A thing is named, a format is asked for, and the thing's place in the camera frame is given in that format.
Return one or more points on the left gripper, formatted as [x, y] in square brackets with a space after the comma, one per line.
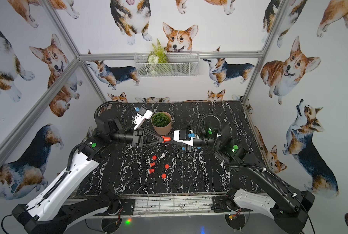
[136, 139]

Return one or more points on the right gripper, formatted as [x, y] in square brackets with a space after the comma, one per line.
[180, 142]

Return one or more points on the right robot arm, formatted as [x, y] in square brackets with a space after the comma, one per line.
[285, 204]

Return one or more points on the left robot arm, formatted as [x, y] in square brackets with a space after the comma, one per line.
[47, 213]

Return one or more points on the green succulent plant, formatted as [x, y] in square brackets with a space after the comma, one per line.
[161, 119]

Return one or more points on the beige plant pot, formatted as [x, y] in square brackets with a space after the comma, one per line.
[163, 130]

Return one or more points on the green fern with flower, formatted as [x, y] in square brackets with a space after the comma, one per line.
[157, 55]

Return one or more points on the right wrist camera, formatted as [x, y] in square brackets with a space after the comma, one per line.
[184, 135]

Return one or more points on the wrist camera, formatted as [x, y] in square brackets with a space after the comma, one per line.
[184, 135]
[142, 115]

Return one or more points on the red stamp on rail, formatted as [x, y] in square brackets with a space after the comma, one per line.
[166, 138]

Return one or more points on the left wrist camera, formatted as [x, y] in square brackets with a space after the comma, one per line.
[142, 115]

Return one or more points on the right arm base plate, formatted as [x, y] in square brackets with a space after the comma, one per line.
[222, 204]

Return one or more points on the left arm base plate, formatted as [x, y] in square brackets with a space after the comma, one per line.
[124, 207]

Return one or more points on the white wire wall basket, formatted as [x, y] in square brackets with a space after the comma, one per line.
[173, 64]

